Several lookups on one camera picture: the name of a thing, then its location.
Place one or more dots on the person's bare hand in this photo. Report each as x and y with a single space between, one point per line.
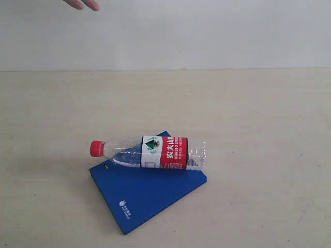
80 4

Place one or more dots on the clear water bottle red label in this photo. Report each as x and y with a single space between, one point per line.
153 151

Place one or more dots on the blue ring binder notebook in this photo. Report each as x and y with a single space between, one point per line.
135 195

